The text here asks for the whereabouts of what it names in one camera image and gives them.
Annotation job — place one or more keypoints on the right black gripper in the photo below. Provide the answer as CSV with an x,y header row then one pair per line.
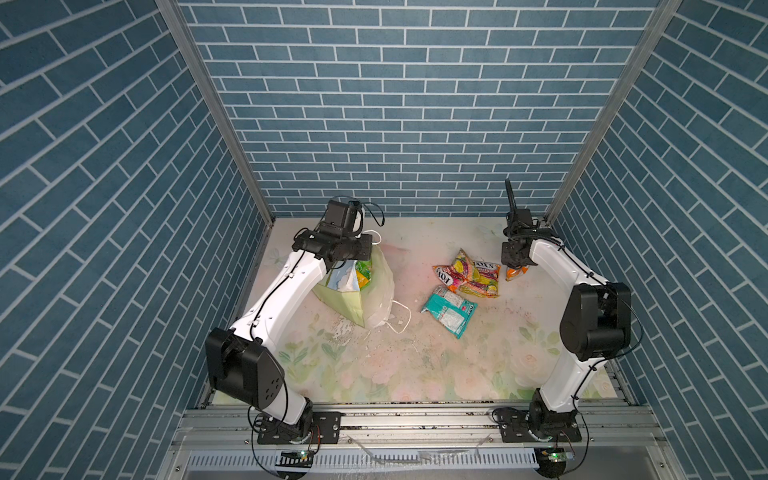
x,y
504,255

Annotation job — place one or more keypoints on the black mounting plate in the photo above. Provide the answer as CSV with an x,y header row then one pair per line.
x,y
536,426
321,427

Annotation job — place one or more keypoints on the teal candy bag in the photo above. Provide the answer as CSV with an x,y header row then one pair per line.
x,y
450,309

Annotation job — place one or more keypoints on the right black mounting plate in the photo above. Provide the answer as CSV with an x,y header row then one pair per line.
x,y
536,426

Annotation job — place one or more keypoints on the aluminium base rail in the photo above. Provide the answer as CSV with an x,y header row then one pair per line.
x,y
619,441

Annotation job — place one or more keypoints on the white slotted cable duct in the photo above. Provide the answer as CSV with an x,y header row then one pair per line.
x,y
356,460

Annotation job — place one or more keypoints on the pink yellow Fox's candy bag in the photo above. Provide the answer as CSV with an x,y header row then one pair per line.
x,y
458,273

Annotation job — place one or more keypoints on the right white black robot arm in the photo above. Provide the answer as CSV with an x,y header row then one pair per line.
x,y
595,327

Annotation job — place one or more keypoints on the pastel printed paper bag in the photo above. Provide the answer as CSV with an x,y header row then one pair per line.
x,y
363,292

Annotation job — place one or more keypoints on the orange white snack packet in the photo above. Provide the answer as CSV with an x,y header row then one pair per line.
x,y
514,272

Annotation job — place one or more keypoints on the green snack packet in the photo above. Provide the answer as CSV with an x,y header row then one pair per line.
x,y
364,273

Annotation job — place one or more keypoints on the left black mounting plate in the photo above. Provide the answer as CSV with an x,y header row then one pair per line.
x,y
321,427

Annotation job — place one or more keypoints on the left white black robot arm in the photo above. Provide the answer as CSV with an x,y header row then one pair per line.
x,y
242,360

